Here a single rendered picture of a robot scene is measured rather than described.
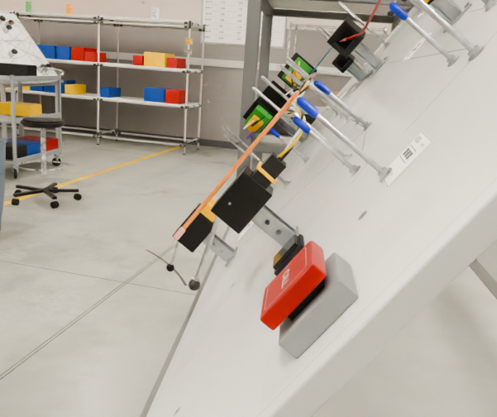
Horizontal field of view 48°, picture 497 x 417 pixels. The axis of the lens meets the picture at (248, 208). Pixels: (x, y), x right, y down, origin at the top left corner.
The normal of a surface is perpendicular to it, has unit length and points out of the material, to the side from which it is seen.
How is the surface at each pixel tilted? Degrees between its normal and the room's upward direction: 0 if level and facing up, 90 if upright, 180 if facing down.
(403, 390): 0
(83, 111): 90
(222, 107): 90
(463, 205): 54
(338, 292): 90
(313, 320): 90
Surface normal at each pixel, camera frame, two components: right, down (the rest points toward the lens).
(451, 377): 0.07, -0.97
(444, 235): -0.76, -0.64
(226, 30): -0.26, 0.22
